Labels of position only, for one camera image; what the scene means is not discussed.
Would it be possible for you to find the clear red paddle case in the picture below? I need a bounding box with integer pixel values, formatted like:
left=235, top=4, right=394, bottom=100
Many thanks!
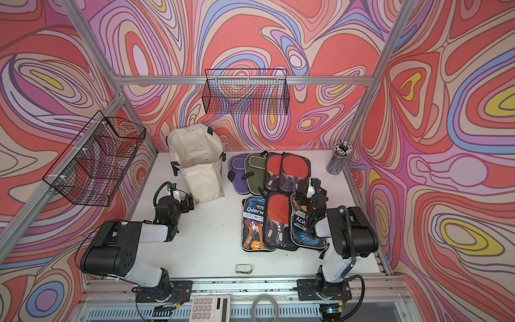
left=278, top=153, right=311, bottom=194
left=265, top=152, right=282, bottom=191

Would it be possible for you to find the beige canvas tote bag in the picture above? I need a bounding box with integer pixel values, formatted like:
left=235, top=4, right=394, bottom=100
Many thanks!
left=167, top=123, right=226, bottom=204

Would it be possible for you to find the purple paddle case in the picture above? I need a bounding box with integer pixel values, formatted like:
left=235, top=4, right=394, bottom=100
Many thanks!
left=227, top=153, right=250, bottom=195

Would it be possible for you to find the olive green paddle case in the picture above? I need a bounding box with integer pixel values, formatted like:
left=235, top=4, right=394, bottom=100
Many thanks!
left=242, top=152, right=267, bottom=195

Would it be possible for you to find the clear case with orange balls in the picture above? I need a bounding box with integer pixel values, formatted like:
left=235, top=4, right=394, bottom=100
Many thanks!
left=241, top=196, right=276, bottom=252

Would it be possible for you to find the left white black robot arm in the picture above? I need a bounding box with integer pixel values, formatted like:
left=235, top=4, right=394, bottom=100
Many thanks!
left=75, top=181, right=194, bottom=303

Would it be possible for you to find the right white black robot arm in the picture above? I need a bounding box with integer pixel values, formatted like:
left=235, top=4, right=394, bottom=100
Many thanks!
left=290, top=178, right=379, bottom=303

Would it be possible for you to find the metal mesh pencil cup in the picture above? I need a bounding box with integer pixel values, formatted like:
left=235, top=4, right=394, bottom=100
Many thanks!
left=326, top=140, right=353, bottom=175

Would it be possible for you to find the white eraser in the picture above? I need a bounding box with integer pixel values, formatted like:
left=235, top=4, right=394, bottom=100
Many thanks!
left=235, top=264, right=253, bottom=275

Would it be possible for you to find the white pink calculator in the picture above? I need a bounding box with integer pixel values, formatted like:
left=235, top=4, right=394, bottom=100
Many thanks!
left=189, top=295, right=231, bottom=322

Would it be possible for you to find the grey tape roll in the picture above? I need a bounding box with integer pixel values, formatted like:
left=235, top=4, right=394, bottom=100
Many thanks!
left=250, top=294, right=280, bottom=322

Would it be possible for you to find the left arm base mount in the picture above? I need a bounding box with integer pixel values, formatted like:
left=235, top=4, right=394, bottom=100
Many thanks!
left=131, top=280, right=193, bottom=304

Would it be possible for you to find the left black wire basket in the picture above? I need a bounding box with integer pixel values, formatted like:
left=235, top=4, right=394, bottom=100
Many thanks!
left=42, top=111, right=146, bottom=207

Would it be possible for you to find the black wire basket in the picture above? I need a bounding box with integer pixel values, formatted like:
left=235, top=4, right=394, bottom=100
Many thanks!
left=202, top=68, right=290, bottom=115
left=42, top=111, right=146, bottom=207

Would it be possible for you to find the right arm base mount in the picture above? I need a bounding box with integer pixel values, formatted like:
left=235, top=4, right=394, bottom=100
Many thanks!
left=295, top=279, right=353, bottom=303

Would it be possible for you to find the back black wire basket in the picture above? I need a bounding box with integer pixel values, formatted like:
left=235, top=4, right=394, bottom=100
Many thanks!
left=202, top=68, right=290, bottom=115

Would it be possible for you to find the aluminium front rail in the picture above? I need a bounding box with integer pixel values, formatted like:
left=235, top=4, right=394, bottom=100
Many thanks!
left=79, top=274, right=413, bottom=303

